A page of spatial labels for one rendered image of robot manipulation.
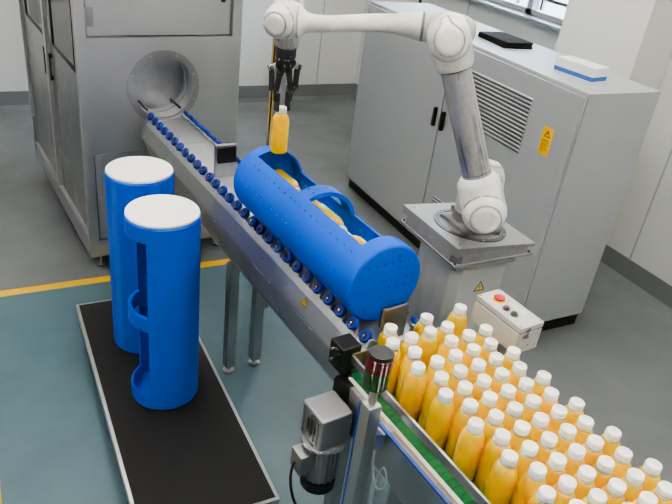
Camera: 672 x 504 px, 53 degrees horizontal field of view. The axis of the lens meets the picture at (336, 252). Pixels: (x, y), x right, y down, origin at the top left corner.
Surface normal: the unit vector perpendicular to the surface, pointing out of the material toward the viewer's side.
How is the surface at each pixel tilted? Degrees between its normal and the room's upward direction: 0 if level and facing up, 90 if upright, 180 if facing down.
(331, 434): 90
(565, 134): 90
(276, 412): 0
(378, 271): 90
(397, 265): 90
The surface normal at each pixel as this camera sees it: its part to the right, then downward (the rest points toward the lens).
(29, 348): 0.11, -0.86
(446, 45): -0.15, 0.33
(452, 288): -0.32, 0.44
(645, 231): -0.89, 0.13
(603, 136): 0.44, 0.49
